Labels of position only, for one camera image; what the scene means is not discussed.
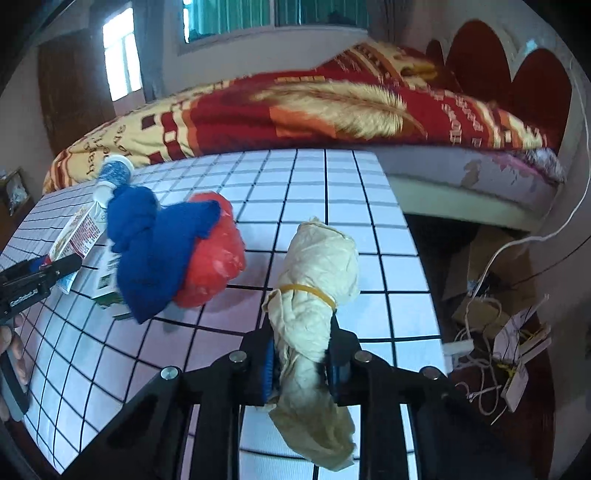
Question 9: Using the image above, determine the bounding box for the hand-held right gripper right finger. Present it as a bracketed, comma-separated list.
[323, 316, 550, 480]

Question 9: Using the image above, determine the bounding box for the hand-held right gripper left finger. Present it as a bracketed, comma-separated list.
[62, 318, 278, 480]

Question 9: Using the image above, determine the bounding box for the green white carton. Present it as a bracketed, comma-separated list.
[48, 205, 134, 321]

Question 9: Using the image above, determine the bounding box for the blue cloth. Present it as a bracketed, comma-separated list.
[107, 187, 222, 325]

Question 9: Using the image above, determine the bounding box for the beige paper wad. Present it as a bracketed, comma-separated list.
[262, 217, 360, 472]

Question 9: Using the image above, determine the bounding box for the blue white paper cup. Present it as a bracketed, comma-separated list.
[92, 154, 134, 206]

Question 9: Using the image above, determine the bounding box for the red plastic bag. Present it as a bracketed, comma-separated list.
[173, 191, 247, 309]

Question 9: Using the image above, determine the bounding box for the person's left hand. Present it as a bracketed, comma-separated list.
[0, 314, 33, 421]

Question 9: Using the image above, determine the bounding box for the brown wooden door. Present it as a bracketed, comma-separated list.
[37, 28, 116, 155]

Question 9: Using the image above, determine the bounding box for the table with checkered cloth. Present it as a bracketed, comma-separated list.
[0, 148, 451, 480]

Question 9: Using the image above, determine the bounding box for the small white modem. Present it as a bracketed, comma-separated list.
[494, 314, 552, 365]

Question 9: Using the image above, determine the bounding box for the cardboard box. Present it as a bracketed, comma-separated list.
[441, 226, 518, 324]

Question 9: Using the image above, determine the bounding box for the bright side window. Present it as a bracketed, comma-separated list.
[102, 14, 144, 100]

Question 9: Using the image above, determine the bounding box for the white bed with red headboard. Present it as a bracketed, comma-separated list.
[41, 18, 591, 232]

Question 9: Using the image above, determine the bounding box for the grey curtain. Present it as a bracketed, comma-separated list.
[134, 0, 181, 100]

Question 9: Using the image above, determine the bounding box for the red yellow printed blanket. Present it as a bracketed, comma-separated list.
[42, 41, 561, 195]

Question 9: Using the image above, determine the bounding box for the floral pillow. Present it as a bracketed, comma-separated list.
[531, 150, 568, 183]

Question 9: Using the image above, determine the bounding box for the green glass window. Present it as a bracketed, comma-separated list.
[178, 0, 370, 47]

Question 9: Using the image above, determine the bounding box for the tangle of white cables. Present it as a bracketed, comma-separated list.
[450, 295, 552, 416]

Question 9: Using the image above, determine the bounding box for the thick white cable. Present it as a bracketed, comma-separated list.
[466, 69, 591, 324]

